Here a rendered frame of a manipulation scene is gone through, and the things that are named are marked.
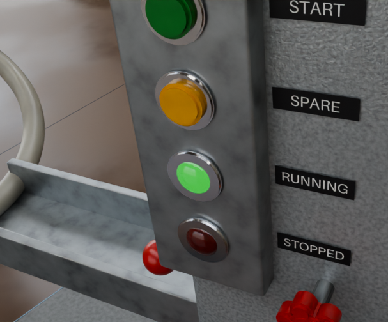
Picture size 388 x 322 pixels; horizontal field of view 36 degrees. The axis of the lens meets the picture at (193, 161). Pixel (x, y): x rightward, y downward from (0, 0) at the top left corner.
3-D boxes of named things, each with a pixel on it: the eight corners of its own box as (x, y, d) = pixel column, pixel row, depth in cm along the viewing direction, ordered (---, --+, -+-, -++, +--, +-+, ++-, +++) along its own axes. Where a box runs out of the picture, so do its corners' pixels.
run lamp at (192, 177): (220, 188, 36) (217, 156, 35) (209, 202, 35) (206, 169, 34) (185, 181, 37) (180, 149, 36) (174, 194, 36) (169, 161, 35)
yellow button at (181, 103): (211, 121, 33) (206, 79, 31) (202, 131, 32) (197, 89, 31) (170, 114, 34) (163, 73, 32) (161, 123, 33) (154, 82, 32)
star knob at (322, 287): (353, 309, 39) (356, 266, 36) (333, 361, 36) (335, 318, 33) (298, 292, 40) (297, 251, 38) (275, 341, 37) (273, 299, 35)
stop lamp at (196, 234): (226, 250, 39) (223, 222, 38) (217, 265, 38) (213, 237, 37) (194, 241, 40) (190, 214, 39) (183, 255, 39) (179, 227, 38)
